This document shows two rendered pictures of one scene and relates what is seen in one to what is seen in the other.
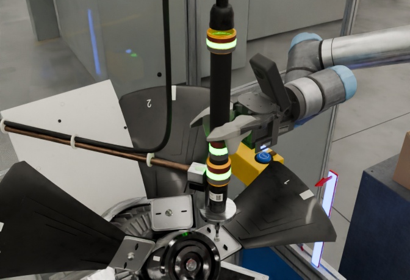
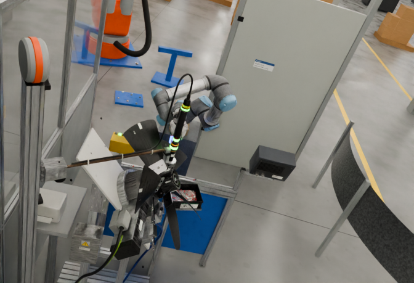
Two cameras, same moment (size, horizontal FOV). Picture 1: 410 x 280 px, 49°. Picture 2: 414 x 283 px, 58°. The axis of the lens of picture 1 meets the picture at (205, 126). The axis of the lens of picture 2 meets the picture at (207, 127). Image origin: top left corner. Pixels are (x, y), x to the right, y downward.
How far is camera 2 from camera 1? 1.54 m
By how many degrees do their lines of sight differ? 53
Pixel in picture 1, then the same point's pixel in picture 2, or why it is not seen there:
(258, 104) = not seen: hidden behind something
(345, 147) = not seen: hidden behind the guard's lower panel
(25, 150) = (90, 170)
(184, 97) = (144, 126)
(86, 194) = (109, 179)
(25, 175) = (146, 169)
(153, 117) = (138, 137)
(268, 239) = (177, 164)
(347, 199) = not seen: hidden behind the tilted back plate
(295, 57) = (159, 98)
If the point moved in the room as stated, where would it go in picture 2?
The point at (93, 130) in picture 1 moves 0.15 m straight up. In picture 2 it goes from (99, 151) to (103, 128)
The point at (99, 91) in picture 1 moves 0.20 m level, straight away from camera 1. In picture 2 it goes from (93, 134) to (60, 118)
